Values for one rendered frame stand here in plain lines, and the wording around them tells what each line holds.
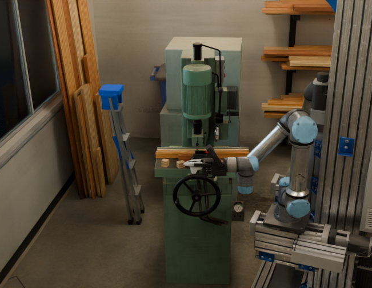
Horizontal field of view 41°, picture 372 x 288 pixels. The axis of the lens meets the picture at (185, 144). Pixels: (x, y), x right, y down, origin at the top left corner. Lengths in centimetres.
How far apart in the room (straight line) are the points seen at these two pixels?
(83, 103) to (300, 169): 234
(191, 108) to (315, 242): 106
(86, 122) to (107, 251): 115
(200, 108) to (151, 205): 166
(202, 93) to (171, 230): 95
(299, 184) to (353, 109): 47
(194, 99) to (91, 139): 163
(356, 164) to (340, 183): 14
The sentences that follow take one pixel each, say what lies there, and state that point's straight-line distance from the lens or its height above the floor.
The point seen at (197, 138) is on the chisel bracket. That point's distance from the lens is 315.
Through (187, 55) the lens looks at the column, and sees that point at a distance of 328.
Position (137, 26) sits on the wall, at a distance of 545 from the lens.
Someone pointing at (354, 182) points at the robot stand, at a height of 103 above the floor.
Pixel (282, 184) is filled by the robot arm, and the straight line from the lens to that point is 270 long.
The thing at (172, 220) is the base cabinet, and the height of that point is 52.
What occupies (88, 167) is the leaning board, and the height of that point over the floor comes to 33.
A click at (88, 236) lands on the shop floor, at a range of 417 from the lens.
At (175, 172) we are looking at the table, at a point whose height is 87.
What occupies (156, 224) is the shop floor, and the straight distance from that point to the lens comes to 422.
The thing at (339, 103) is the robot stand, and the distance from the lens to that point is 265.
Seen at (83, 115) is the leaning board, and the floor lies 81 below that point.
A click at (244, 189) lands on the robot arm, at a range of 250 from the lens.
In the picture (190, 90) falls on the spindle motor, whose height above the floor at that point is 139.
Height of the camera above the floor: 232
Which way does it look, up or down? 24 degrees down
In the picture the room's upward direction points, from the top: 1 degrees counter-clockwise
